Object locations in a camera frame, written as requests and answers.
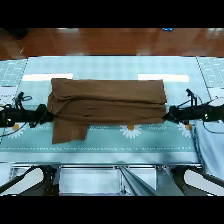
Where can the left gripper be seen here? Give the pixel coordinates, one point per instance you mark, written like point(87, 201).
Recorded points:
point(42, 114)

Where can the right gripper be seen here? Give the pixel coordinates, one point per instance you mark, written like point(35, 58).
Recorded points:
point(174, 115)

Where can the brown T-shirt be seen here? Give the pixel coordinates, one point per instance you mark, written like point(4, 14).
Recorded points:
point(106, 100)

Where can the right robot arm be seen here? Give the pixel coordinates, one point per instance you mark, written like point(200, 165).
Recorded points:
point(206, 113)

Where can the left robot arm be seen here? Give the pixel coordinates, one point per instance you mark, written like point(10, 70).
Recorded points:
point(16, 116)

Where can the light blue garment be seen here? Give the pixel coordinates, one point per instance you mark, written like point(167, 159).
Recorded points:
point(211, 150)

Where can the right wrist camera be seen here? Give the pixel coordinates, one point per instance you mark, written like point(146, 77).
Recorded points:
point(191, 97)

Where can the silver frame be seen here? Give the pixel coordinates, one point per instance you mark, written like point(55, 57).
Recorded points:
point(140, 181)

